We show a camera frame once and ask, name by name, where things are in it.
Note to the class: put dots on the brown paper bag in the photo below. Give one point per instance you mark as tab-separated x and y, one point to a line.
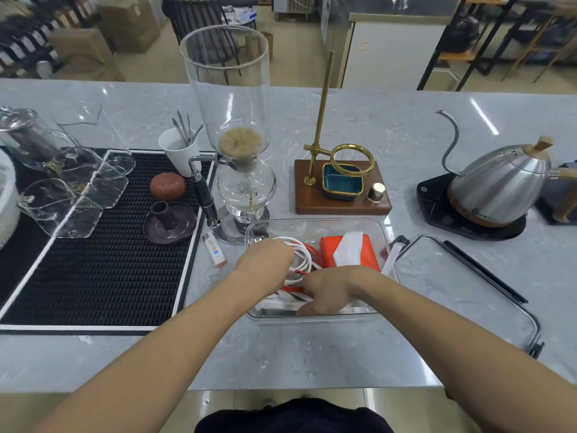
268	44
254	47

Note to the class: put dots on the steel gooseneck kettle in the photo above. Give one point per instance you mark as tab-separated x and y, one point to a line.
496	193

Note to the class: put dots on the person's right hand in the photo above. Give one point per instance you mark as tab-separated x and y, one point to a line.
333	288

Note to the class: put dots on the white counter cabinet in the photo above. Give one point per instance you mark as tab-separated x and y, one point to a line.
392	58

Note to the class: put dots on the large cardboard box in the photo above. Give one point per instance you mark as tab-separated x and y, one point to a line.
130	24

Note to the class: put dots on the glass siphon coffee maker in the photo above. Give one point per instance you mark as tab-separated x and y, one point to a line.
225	85

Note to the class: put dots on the round side table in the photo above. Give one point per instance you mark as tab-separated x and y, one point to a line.
241	17

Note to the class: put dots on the person's left hand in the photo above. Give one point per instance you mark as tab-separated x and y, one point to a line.
266	263

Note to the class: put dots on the person's right forearm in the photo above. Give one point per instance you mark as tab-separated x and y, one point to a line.
473	356

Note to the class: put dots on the glass teapot with metal lid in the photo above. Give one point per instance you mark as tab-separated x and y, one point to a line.
31	139

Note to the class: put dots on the black kettle base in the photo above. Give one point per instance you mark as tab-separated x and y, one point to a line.
430	202

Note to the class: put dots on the teal square dish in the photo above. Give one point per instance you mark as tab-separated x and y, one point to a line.
340	184

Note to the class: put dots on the white ceramic cup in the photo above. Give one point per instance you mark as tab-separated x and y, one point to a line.
176	160

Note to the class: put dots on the clear glass pitcher gold trim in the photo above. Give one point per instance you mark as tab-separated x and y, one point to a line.
99	184

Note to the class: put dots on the small purple cup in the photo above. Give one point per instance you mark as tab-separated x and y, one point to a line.
161	216

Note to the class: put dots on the black rubber bar mat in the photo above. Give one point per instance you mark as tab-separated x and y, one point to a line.
112	284

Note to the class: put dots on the small metal cylinder cap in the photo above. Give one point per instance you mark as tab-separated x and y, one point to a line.
376	192

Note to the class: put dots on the brown round clay lid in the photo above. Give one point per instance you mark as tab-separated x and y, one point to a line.
167	187

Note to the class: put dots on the black bag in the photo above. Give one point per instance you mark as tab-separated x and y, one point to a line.
462	33

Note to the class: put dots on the person's left forearm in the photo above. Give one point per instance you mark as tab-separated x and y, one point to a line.
158	356

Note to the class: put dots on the purple saucer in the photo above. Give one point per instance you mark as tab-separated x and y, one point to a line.
180	232

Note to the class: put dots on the white appliance unit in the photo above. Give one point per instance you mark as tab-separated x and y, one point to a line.
293	4

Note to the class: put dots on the row of dark labelled bottles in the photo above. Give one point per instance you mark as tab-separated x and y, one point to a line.
27	45

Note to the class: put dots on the orange tissue pack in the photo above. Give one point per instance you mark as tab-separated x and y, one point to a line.
329	252

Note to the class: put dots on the wooden brass pour-over stand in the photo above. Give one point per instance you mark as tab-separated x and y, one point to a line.
311	202

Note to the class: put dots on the dark slatted chair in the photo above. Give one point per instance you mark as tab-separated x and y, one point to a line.
189	15

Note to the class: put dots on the tall clear glass pitcher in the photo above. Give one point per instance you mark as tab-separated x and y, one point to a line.
121	162

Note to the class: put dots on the white plastic basket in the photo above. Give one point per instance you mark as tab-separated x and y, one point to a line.
6	220

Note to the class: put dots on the clear plastic container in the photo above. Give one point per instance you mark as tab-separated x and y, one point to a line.
279	227

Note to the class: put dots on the white orange lighter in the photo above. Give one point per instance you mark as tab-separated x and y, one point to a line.
215	250

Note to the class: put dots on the clear container lid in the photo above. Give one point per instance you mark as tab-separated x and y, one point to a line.
464	288

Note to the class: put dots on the person's black clothing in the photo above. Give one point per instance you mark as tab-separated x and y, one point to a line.
293	419

